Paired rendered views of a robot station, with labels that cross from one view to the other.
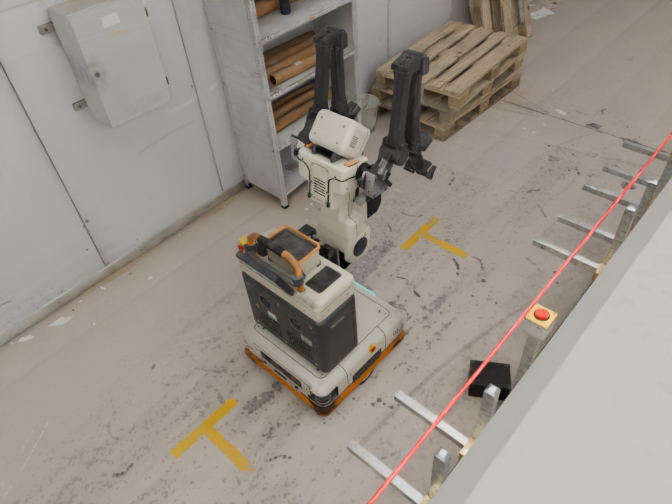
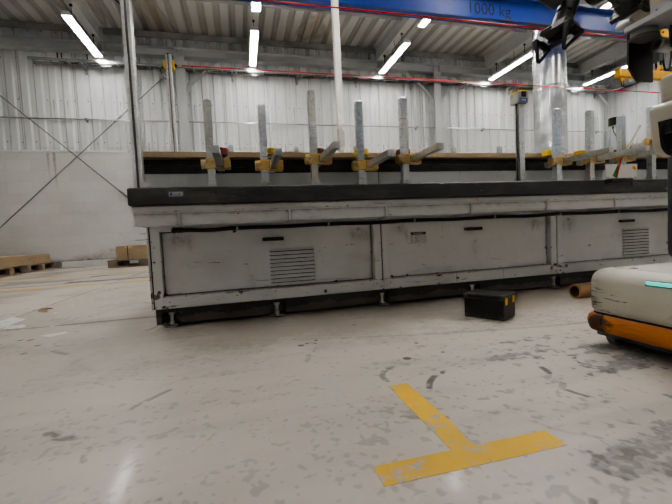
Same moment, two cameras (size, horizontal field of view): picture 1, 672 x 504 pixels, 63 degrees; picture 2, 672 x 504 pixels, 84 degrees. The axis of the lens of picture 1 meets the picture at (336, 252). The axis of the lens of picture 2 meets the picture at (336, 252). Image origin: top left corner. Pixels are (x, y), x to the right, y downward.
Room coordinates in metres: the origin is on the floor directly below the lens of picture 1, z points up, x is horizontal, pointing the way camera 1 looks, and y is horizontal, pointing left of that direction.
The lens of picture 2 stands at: (3.49, -0.45, 0.46)
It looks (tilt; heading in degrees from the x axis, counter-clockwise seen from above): 3 degrees down; 210
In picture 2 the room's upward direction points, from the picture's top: 3 degrees counter-clockwise
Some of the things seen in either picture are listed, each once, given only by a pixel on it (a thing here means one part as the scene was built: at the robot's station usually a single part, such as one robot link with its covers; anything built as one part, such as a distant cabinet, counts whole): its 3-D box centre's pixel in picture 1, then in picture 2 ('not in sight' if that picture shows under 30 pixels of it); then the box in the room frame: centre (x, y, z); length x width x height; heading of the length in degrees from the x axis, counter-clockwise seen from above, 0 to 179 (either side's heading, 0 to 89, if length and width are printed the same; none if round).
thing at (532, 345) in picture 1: (525, 370); (519, 143); (1.01, -0.60, 0.93); 0.05 x 0.05 x 0.45; 44
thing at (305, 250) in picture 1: (292, 252); not in sight; (1.75, 0.19, 0.87); 0.23 x 0.15 x 0.11; 44
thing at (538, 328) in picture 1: (539, 323); (519, 99); (1.01, -0.60, 1.18); 0.07 x 0.07 x 0.08; 44
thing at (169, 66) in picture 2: not in sight; (175, 132); (1.64, -2.84, 1.25); 0.15 x 0.08 x 1.10; 134
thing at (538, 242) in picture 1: (581, 262); (419, 156); (1.56, -1.03, 0.83); 0.43 x 0.03 x 0.04; 44
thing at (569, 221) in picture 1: (604, 236); (374, 162); (1.74, -1.21, 0.80); 0.43 x 0.03 x 0.04; 44
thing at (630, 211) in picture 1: (614, 251); (403, 142); (1.52, -1.13, 0.92); 0.04 x 0.04 x 0.48; 44
